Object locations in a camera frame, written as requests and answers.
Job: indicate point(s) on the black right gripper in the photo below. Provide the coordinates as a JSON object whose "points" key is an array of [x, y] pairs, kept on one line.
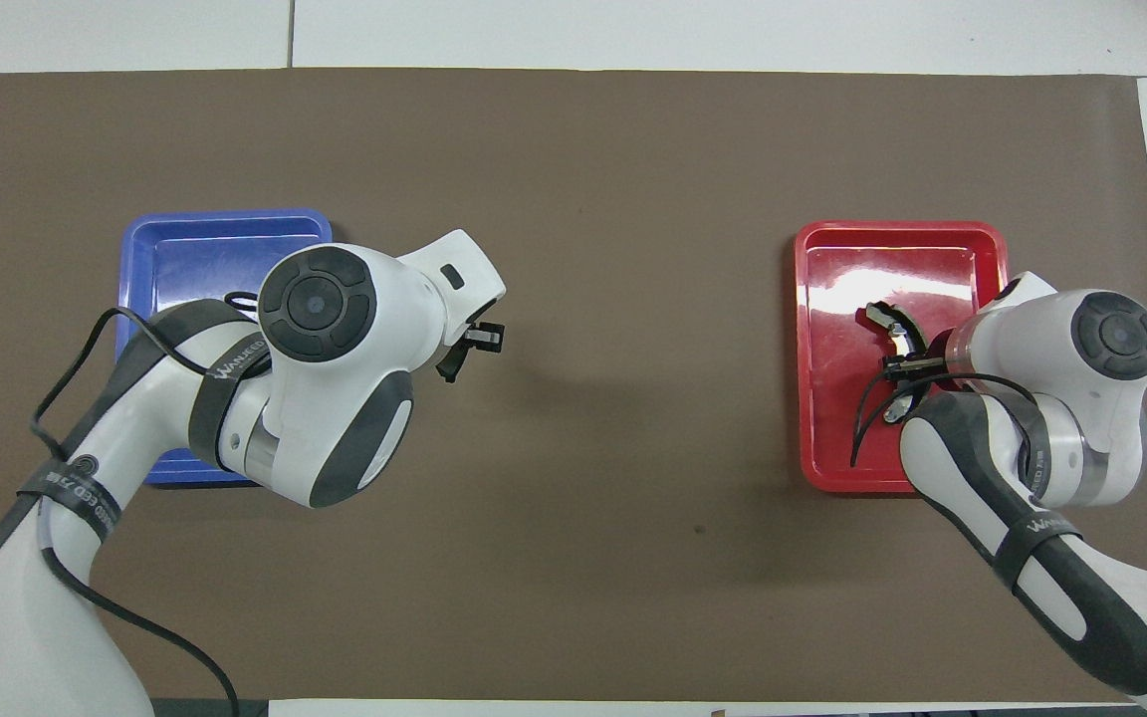
{"points": [[940, 344]]}

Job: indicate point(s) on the brown table mat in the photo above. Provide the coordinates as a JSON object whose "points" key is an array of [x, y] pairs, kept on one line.
{"points": [[573, 558]]}

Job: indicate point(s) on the blue plastic tray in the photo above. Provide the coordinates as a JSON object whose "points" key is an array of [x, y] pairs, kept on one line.
{"points": [[195, 249]]}

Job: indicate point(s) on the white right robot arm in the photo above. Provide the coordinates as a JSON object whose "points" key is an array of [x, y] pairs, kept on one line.
{"points": [[1032, 339]]}

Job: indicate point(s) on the red plastic tray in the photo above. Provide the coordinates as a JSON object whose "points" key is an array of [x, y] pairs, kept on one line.
{"points": [[832, 448]]}

